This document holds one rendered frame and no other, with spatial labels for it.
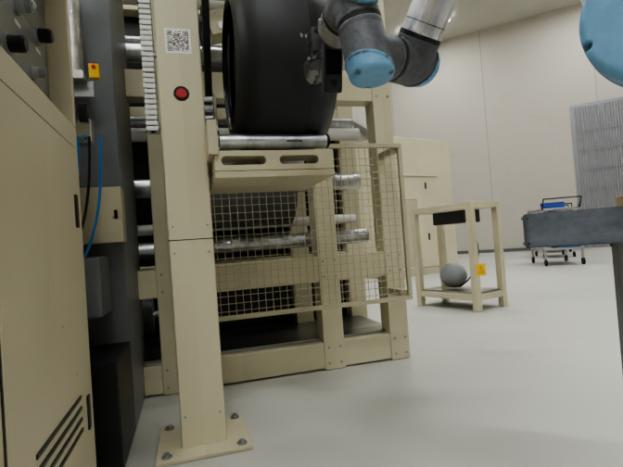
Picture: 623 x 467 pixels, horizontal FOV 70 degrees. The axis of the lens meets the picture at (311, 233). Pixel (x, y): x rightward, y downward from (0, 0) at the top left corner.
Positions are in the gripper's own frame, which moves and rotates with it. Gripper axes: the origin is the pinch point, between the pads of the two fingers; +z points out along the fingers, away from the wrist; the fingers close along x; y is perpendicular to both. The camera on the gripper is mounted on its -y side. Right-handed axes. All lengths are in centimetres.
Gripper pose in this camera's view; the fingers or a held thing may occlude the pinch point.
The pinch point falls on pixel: (313, 83)
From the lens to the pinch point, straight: 124.8
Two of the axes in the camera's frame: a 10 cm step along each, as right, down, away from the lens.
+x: -9.6, 0.6, -2.7
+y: -1.1, -9.8, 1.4
